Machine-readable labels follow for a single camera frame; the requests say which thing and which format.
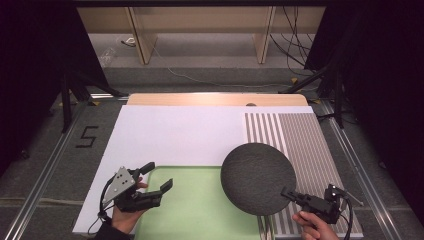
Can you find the black curtain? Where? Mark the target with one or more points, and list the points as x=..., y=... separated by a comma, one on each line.
x=383, y=83
x=33, y=66

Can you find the black round plate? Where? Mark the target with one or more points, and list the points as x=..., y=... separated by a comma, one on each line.
x=256, y=176

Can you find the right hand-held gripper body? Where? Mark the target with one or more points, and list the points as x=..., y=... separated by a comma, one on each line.
x=320, y=206

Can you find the striped placemat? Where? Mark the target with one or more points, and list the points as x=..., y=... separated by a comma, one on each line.
x=306, y=133

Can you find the person's right hand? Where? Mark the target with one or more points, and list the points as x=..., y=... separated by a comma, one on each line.
x=316, y=230

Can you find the black metal stand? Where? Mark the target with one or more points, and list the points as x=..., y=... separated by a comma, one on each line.
x=338, y=100
x=66, y=100

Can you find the green plastic tray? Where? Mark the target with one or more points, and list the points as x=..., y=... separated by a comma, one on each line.
x=186, y=206

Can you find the white foam board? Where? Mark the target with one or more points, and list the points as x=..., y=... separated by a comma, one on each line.
x=173, y=136

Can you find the beige wooden desk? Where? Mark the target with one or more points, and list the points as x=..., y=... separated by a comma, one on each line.
x=200, y=20

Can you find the clear plastic bag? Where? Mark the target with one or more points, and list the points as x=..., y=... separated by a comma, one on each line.
x=107, y=56

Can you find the aluminium floor rail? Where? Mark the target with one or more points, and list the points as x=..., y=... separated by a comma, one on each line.
x=366, y=166
x=43, y=176

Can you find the person's left hand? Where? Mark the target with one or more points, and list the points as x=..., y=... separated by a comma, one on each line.
x=126, y=220

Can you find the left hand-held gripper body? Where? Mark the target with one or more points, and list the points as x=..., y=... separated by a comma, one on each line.
x=120, y=184

